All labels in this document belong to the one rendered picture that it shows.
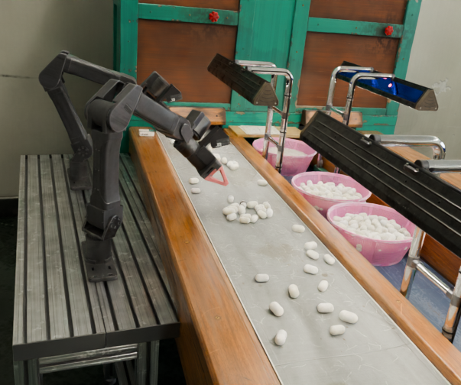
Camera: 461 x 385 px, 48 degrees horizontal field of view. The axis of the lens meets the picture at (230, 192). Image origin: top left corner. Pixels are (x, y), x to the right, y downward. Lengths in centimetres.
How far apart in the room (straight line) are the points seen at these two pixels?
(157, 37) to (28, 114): 111
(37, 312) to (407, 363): 76
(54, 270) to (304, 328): 64
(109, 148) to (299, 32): 135
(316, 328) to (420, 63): 308
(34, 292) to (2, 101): 193
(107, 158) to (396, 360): 77
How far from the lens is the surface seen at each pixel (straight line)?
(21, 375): 118
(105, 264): 135
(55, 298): 125
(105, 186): 128
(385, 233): 155
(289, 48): 240
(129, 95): 124
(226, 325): 100
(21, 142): 314
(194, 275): 114
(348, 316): 110
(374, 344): 107
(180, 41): 227
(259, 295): 115
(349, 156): 102
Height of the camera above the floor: 135
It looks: 21 degrees down
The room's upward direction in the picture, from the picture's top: 5 degrees clockwise
